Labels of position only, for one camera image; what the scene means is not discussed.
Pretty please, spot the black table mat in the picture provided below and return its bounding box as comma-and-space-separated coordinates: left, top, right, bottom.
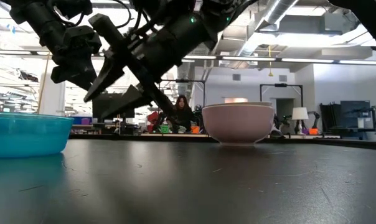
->
0, 138, 376, 224

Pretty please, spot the long ceiling light strip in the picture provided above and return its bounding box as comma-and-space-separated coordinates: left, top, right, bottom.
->
181, 54, 376, 66

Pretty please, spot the person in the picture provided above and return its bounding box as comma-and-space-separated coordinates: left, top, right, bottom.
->
166, 95, 195, 134

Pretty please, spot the black rolling shelf cart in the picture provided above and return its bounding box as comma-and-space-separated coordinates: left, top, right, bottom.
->
319, 100, 376, 139

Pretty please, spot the dusty pink ceramic bowl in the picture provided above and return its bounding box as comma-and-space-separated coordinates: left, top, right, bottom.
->
201, 101, 275, 147

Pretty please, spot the translucent teal plastic bowl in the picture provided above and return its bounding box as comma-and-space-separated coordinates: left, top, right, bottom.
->
0, 111, 75, 159

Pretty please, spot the silver ventilation duct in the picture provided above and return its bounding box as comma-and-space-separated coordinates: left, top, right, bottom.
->
236, 0, 299, 57

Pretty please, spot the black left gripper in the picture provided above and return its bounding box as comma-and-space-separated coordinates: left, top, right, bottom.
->
50, 24, 103, 91

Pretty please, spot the black computer monitor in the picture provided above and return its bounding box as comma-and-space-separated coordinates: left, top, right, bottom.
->
92, 92, 136, 124

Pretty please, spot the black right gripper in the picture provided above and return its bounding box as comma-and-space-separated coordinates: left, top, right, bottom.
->
83, 12, 220, 121

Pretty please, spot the white shade table lamp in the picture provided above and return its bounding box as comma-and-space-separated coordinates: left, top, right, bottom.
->
291, 106, 309, 136

